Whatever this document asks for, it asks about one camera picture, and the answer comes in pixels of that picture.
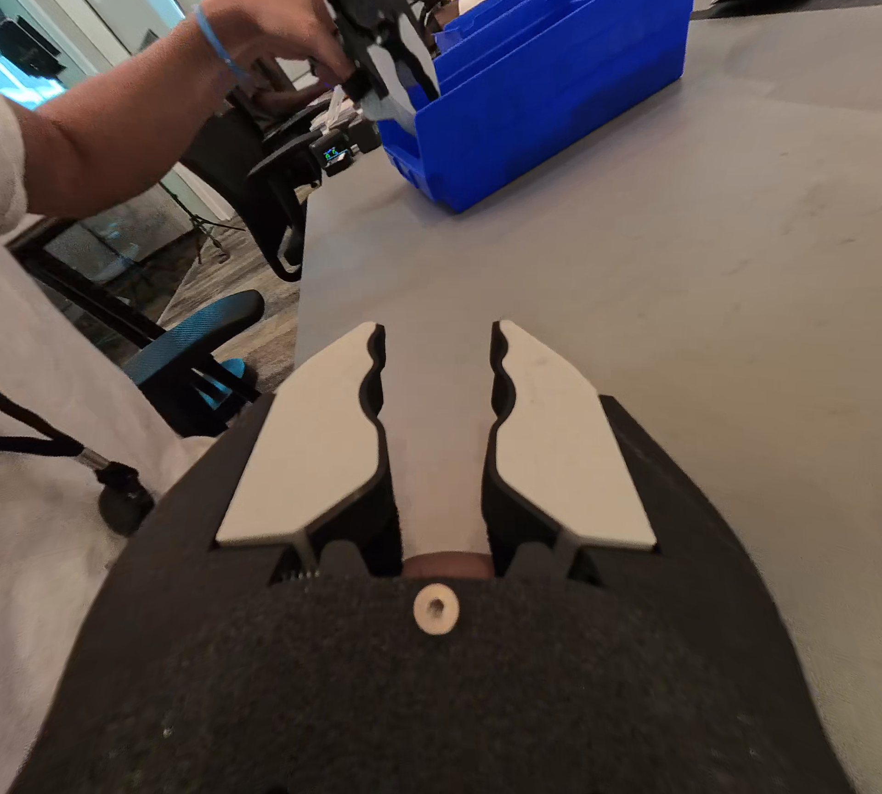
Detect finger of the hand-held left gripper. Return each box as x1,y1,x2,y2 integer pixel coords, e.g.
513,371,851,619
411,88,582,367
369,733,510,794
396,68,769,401
395,16,442,102
357,45,419,137

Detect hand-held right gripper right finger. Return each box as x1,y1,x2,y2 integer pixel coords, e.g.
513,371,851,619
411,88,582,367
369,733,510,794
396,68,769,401
481,319,659,581

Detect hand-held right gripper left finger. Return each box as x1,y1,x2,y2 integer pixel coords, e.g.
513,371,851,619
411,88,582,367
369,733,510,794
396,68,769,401
215,322,390,578

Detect blue plastic bin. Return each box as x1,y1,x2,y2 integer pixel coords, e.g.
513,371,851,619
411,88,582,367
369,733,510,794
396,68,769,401
434,0,600,75
377,0,708,215

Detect person's left forearm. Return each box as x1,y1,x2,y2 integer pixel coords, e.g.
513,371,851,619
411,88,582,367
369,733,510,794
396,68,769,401
12,16,238,220

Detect person's left hand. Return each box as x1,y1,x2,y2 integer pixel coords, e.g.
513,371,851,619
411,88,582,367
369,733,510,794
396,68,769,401
205,0,357,92

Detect black device with lit display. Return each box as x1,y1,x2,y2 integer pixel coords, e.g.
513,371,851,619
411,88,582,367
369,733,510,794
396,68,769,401
309,131,354,178

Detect blue wristband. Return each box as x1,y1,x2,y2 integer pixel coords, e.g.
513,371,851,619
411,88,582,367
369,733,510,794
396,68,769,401
191,3,250,83

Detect black mesh office chair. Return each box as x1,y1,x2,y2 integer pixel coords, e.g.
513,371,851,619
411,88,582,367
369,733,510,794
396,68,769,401
181,78,328,283

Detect black tripod legs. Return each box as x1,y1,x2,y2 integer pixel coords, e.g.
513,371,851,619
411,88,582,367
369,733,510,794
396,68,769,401
158,180,247,266

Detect black box fixture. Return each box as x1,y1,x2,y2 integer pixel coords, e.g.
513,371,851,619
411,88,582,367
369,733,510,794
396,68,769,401
0,16,60,76

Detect black lanyard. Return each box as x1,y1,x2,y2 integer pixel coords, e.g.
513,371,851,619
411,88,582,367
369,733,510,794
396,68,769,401
0,393,157,537

